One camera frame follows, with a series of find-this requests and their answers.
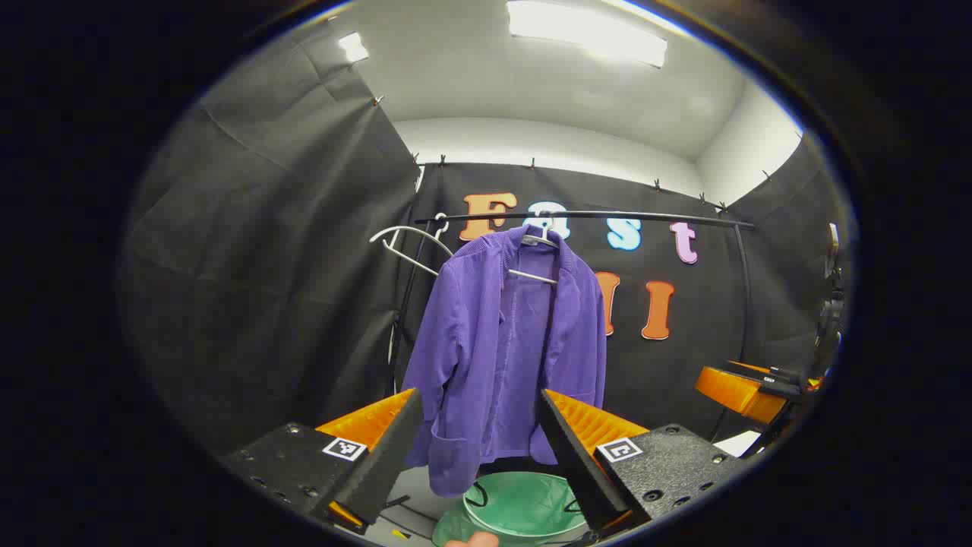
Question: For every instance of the green laundry hamper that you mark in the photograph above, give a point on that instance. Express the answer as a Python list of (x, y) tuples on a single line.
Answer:
[(524, 505)]

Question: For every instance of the large ceiling light panel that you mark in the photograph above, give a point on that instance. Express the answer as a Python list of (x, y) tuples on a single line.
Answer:
[(585, 30)]

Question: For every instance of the white clothes hanger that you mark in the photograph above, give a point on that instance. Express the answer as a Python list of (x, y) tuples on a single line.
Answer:
[(534, 277), (410, 227)]

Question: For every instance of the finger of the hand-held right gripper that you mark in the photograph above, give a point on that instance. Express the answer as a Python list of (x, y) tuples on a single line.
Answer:
[(736, 391)]

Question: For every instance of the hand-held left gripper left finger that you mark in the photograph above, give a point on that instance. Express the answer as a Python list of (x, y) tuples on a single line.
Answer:
[(387, 456)]

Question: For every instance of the black clothes rack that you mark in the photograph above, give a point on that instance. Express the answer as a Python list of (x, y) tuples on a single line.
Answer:
[(645, 217)]

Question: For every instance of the black backdrop cloth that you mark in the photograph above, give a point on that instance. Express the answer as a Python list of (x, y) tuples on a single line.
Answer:
[(266, 266)]

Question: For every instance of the small ceiling light panel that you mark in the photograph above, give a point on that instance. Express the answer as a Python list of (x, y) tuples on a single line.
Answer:
[(353, 47)]

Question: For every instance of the purple ribbed shirt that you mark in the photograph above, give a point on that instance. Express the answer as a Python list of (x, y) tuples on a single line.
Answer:
[(471, 342)]

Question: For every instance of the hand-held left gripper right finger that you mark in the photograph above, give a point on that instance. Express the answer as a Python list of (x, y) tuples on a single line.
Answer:
[(573, 463)]

